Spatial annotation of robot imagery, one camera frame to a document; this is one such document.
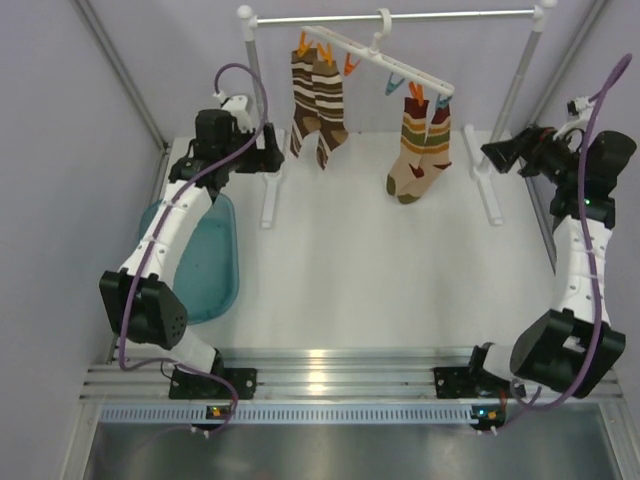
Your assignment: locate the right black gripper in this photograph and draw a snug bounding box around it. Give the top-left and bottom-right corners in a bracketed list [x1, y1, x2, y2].
[481, 123, 582, 188]

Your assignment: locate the tan striped sock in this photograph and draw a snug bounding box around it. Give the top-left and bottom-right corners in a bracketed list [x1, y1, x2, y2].
[386, 97, 429, 196]
[397, 104, 452, 205]

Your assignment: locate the teal clothes peg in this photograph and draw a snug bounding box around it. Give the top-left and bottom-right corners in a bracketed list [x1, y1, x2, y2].
[436, 95, 452, 111]
[385, 72, 405, 96]

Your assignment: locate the brown white striped sock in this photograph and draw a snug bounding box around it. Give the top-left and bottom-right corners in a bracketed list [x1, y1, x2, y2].
[290, 48, 320, 157]
[311, 59, 349, 170]

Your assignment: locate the orange clothes peg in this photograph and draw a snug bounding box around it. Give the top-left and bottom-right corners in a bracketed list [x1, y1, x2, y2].
[343, 52, 361, 77]
[409, 81, 427, 107]
[297, 31, 313, 56]
[316, 42, 335, 66]

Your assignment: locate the white clip hanger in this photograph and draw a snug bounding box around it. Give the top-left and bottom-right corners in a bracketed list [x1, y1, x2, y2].
[301, 8, 455, 98]

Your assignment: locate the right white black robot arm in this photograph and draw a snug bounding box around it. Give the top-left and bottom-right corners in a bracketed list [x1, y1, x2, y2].
[434, 125, 637, 399]

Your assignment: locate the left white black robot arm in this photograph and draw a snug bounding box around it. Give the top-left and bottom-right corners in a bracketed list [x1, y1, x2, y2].
[99, 107, 284, 400]

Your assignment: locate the white metal drying rack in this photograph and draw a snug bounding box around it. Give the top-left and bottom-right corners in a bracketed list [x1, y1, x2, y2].
[236, 0, 557, 230]

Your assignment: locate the teal plastic basin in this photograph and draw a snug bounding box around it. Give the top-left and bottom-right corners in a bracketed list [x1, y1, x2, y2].
[137, 193, 239, 326]

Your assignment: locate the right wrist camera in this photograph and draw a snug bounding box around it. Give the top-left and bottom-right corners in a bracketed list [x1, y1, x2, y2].
[553, 96, 596, 140]

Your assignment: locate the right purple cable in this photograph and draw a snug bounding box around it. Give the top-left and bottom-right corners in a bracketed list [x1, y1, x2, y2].
[494, 52, 634, 429]

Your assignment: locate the aluminium mounting rail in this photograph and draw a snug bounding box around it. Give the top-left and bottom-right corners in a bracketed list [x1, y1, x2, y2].
[80, 348, 471, 402]

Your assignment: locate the perforated cable duct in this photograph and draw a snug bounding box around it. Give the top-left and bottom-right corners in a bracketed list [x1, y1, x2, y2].
[99, 404, 504, 425]

